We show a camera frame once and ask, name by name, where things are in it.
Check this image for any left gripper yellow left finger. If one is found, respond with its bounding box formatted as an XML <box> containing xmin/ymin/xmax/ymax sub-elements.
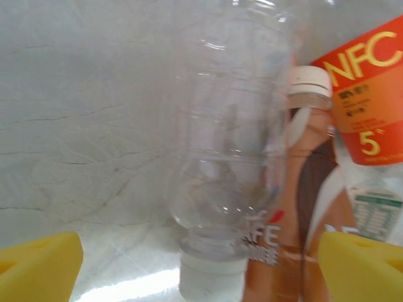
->
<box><xmin>0</xmin><ymin>232</ymin><xmax>84</xmax><ymax>302</ymax></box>

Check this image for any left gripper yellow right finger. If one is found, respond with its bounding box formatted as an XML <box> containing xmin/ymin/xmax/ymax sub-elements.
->
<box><xmin>317</xmin><ymin>232</ymin><xmax>403</xmax><ymax>302</ymax></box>

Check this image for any brown coffee drink bottle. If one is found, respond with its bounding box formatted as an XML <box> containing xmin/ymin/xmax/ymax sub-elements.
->
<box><xmin>244</xmin><ymin>65</ymin><xmax>358</xmax><ymax>302</ymax></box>

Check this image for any clear water bottle white cap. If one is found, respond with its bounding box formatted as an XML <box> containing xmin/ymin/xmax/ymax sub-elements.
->
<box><xmin>167</xmin><ymin>0</ymin><xmax>293</xmax><ymax>300</ymax></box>

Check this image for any green label plastic bottle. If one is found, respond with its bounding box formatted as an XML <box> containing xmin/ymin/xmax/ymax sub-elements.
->
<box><xmin>333</xmin><ymin>163</ymin><xmax>403</xmax><ymax>250</ymax></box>

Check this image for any orange label juice bottle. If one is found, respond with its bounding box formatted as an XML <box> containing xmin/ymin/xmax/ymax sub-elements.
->
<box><xmin>310</xmin><ymin>14</ymin><xmax>403</xmax><ymax>168</ymax></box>

